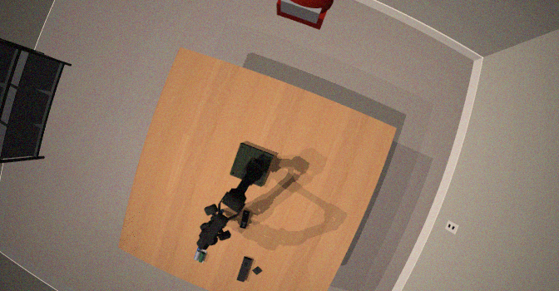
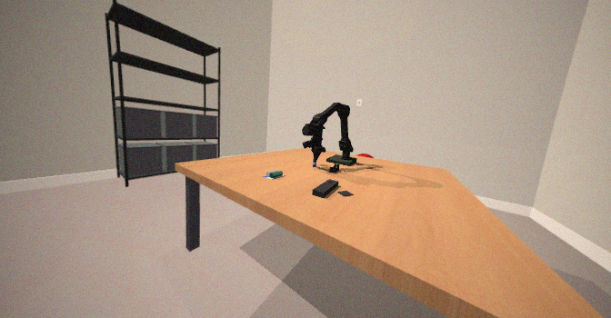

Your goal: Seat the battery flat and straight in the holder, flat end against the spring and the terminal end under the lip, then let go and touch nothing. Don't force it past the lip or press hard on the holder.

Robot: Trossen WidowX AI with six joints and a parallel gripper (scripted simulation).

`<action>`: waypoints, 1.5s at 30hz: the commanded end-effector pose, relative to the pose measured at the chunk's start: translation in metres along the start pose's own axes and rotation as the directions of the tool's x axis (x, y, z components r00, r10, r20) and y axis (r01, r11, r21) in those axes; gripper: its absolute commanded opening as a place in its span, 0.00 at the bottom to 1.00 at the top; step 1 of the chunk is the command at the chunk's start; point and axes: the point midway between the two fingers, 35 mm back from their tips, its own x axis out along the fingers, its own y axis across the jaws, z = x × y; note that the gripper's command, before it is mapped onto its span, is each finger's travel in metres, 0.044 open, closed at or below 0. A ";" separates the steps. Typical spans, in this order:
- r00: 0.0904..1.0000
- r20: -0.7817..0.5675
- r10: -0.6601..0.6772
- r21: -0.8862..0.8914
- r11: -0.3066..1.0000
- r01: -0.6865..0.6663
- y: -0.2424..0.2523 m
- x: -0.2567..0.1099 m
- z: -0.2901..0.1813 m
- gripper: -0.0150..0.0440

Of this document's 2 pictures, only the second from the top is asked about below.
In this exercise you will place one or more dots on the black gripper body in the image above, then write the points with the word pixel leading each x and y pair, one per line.
pixel 318 144

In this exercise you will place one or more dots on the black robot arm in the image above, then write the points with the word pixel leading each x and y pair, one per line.
pixel 315 128

